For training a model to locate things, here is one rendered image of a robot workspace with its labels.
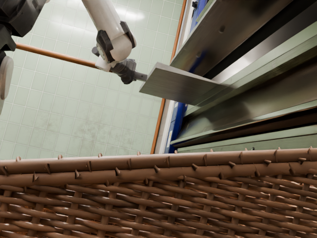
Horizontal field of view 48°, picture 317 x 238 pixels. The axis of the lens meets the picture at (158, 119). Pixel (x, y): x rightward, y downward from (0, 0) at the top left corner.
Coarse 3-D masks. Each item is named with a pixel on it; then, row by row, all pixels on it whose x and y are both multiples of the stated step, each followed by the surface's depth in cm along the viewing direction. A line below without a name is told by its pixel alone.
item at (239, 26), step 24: (216, 0) 128; (240, 0) 122; (264, 0) 116; (288, 0) 111; (216, 24) 144; (240, 24) 136; (264, 24) 130; (192, 48) 176; (216, 48) 165; (192, 72) 209
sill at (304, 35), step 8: (312, 24) 85; (304, 32) 88; (312, 32) 84; (288, 40) 96; (296, 40) 92; (304, 40) 87; (280, 48) 100; (288, 48) 95; (264, 56) 110; (272, 56) 104; (256, 64) 115; (264, 64) 109; (240, 72) 129; (248, 72) 121; (232, 80) 136; (216, 88) 156; (224, 88) 144; (200, 96) 181; (208, 96) 166; (192, 104) 195
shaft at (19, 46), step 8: (16, 48) 166; (24, 48) 166; (32, 48) 166; (40, 48) 168; (48, 56) 169; (56, 56) 168; (64, 56) 169; (72, 56) 170; (80, 64) 171; (88, 64) 171
